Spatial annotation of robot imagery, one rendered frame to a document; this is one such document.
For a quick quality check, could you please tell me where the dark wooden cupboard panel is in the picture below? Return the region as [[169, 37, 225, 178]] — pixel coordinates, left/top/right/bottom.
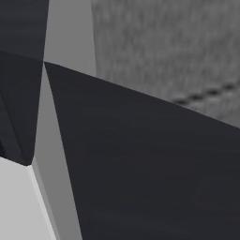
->
[[43, 61, 240, 240]]

